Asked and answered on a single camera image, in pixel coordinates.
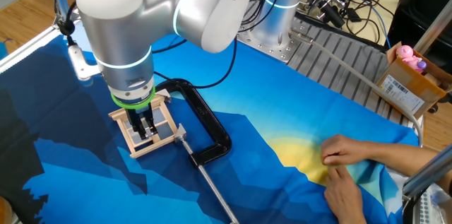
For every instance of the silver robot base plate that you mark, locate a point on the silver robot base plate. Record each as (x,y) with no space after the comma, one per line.
(268,49)

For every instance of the aluminium table edge rail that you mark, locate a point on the aluminium table edge rail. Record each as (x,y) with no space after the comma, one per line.
(21,53)

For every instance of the brown cardboard box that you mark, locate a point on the brown cardboard box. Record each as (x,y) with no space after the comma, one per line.
(406,79)

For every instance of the person's right hand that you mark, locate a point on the person's right hand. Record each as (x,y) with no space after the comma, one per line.
(344,148)

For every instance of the person's right forearm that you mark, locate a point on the person's right forearm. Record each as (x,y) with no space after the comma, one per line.
(406,157)

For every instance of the blue mountain print cloth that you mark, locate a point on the blue mountain print cloth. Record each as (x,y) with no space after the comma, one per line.
(265,93)

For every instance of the wooden miniature window frame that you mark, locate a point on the wooden miniature window frame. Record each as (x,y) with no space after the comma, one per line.
(116,114)

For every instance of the person's left hand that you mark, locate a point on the person's left hand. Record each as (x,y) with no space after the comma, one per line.
(344,195)

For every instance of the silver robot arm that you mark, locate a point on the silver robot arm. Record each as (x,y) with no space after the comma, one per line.
(116,22)

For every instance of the wooden sliding window sash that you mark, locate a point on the wooden sliding window sash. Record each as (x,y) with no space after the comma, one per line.
(165,131)

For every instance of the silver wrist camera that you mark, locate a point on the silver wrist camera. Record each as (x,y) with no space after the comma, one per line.
(83,65)

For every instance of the white perforated tray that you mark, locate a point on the white perforated tray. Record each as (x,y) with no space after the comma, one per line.
(423,210)

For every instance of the pink toy figure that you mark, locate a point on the pink toy figure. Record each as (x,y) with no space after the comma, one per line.
(406,52)

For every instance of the small purple toy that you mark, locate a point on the small purple toy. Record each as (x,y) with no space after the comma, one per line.
(421,65)

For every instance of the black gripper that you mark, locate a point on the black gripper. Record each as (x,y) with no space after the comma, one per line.
(139,115)

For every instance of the large black case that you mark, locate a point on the large black case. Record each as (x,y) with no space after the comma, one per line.
(416,5)

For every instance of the black metal C-clamp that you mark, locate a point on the black metal C-clamp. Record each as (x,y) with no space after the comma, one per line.
(212,125)

